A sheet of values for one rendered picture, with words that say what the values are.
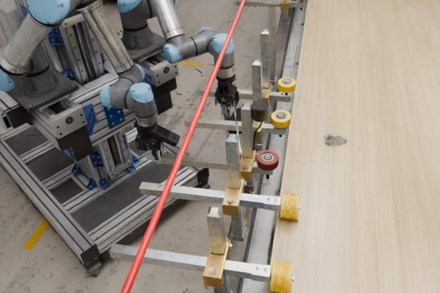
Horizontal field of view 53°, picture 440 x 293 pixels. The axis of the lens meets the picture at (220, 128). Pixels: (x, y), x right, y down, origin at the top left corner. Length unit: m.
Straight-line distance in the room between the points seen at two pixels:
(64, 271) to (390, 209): 1.74
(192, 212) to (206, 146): 0.58
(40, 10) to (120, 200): 1.33
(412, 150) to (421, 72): 0.54
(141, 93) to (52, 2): 0.39
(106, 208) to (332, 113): 1.33
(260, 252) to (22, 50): 1.10
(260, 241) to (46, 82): 1.05
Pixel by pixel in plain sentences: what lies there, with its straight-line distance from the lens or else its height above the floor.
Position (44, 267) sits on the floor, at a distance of 2.65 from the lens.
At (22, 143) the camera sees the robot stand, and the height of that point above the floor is 0.21.
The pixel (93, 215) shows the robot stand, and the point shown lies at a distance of 2.49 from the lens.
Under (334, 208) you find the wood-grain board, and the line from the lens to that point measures 1.47.
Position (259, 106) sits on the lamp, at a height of 1.11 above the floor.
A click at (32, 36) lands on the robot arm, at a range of 1.59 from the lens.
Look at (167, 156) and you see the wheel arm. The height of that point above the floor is 0.86.
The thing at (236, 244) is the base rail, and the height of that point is 0.70.
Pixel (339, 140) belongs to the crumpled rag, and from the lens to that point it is 1.69.
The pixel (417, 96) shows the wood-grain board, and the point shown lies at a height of 0.90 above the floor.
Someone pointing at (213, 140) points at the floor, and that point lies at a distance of 3.08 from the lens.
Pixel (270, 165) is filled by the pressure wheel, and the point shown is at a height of 0.90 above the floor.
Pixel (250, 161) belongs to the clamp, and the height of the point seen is 0.87.
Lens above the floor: 2.01
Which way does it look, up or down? 39 degrees down
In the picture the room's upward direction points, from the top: 5 degrees counter-clockwise
